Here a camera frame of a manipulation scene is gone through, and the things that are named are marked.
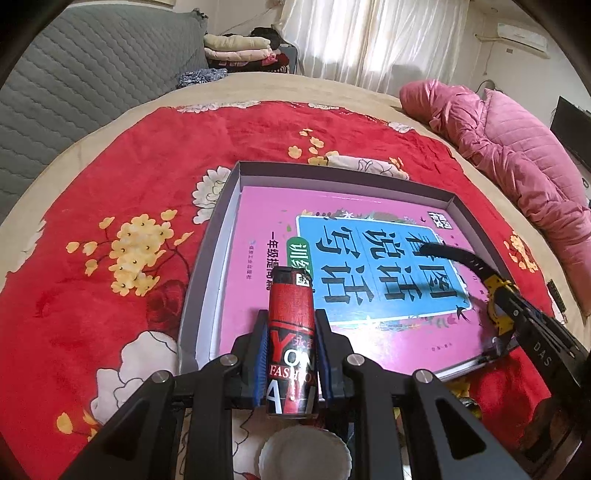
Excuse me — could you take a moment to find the cream folded garment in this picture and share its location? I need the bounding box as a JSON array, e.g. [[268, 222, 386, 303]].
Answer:
[[204, 33, 273, 51]]

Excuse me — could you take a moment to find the pink folded garment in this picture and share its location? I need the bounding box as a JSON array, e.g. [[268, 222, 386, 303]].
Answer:
[[205, 48, 278, 65]]

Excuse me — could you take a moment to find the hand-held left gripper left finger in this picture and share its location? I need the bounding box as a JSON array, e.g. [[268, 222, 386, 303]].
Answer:
[[60, 314, 269, 480]]

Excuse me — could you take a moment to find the blue booklet with characters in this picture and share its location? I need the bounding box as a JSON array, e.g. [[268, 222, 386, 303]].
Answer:
[[217, 185, 499, 370]]

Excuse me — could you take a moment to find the pink quilt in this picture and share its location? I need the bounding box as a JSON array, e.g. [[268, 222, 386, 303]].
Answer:
[[399, 79, 591, 319]]

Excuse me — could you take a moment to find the white ribbed jar lid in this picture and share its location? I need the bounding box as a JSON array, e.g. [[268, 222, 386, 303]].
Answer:
[[259, 425, 349, 480]]

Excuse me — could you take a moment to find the blue patterned cloth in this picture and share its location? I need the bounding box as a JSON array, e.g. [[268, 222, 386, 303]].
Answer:
[[178, 68, 229, 88]]

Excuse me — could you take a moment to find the beige bed sheet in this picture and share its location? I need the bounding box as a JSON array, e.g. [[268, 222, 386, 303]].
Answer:
[[0, 71, 591, 324]]

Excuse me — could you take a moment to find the dark red folded garment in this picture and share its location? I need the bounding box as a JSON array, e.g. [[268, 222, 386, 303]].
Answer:
[[222, 55, 291, 75]]

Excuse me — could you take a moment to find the red floral blanket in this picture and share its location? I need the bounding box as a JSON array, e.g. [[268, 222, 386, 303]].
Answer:
[[0, 102, 568, 480]]

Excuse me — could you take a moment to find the grey cardboard box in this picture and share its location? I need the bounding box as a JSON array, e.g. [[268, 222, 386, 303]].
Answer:
[[178, 161, 511, 384]]

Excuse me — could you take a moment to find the white air conditioner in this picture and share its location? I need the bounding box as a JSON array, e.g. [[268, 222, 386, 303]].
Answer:
[[496, 23, 550, 58]]

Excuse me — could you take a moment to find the white curtain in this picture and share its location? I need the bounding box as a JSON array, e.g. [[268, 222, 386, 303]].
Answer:
[[281, 0, 481, 93]]

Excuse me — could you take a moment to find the grey quilted sofa cover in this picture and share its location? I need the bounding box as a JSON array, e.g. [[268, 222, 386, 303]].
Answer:
[[0, 4, 208, 222]]

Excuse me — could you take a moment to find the black gold wristwatch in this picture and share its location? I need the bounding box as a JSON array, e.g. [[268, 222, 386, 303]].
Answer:
[[421, 241, 520, 335]]

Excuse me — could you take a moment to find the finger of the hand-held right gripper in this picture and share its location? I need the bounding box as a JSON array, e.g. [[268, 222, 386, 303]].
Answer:
[[482, 338, 523, 366], [496, 281, 591, 357]]

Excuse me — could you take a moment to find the black television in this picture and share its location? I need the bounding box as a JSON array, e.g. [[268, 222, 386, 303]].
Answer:
[[549, 96, 591, 167]]

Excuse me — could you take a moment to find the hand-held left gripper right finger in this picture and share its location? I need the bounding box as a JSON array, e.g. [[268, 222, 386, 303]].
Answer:
[[315, 309, 532, 480]]

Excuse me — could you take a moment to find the black garment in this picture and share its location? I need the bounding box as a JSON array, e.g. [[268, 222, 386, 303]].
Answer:
[[252, 27, 283, 49]]

